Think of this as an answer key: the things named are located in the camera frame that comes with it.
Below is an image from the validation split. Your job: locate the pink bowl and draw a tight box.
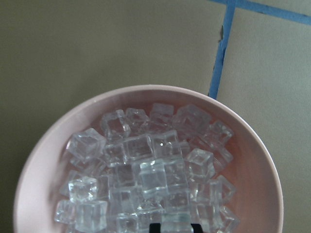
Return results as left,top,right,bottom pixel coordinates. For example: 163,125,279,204
14,84,284,233

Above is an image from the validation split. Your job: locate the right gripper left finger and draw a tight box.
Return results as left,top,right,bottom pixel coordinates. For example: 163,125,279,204
149,223,161,233

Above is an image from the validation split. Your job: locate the pile of clear ice cubes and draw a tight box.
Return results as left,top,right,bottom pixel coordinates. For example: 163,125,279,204
54,103,240,233

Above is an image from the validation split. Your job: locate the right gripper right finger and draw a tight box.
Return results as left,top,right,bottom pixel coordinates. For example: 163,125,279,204
191,223,202,233

